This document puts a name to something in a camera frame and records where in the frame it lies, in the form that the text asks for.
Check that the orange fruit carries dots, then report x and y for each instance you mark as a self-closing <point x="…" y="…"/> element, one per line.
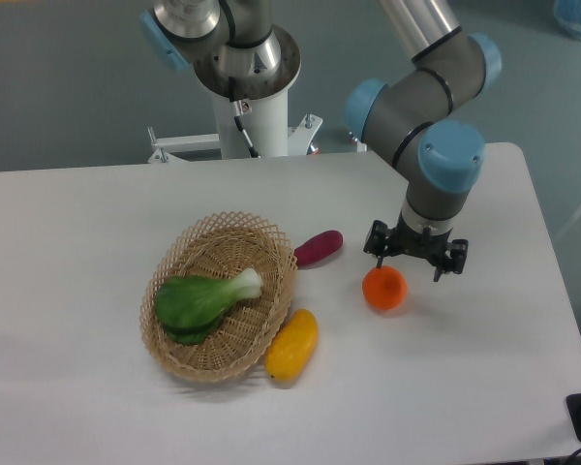
<point x="384" y="288"/>

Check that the yellow mango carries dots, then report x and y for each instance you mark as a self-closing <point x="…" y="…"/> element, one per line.
<point x="292" y="347"/>

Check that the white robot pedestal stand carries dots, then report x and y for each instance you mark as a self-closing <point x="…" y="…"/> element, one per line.
<point x="249" y="91"/>

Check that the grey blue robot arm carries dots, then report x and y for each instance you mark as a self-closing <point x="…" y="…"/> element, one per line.
<point x="407" y="124"/>

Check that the purple sweet potato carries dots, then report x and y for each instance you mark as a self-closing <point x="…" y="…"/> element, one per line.
<point x="318" y="248"/>

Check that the woven wicker basket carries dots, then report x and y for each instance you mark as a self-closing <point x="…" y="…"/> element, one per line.
<point x="217" y="248"/>

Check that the green bok choy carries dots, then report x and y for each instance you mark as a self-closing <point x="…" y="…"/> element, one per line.
<point x="190" y="308"/>

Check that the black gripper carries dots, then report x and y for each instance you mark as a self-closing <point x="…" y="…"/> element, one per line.
<point x="446" y="257"/>

